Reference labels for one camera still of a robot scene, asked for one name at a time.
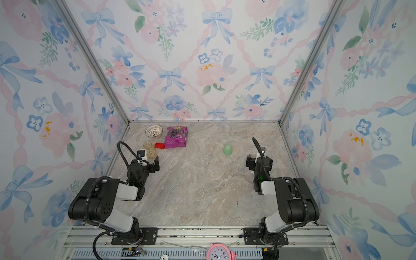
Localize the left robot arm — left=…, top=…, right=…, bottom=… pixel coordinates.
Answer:
left=68, top=157, right=160, bottom=245

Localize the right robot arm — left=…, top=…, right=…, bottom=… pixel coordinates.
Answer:
left=240, top=154, right=320, bottom=247

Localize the red toy brick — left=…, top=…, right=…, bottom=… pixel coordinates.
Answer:
left=154, top=143, right=165, bottom=150

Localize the green bottle cap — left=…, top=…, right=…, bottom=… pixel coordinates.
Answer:
left=223, top=145, right=233, bottom=156

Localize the patterned white bowl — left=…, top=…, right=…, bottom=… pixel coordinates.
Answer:
left=145, top=125, right=163, bottom=138

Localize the purple snack box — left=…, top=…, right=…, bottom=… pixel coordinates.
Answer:
left=164, top=126, right=188, bottom=149

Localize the pink alarm clock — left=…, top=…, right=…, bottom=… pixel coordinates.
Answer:
left=206, top=243, right=236, bottom=260

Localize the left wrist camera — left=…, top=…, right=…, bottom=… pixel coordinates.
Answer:
left=137, top=149, right=147, bottom=160

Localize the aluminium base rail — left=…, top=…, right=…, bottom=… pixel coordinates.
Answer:
left=58, top=225, right=341, bottom=260

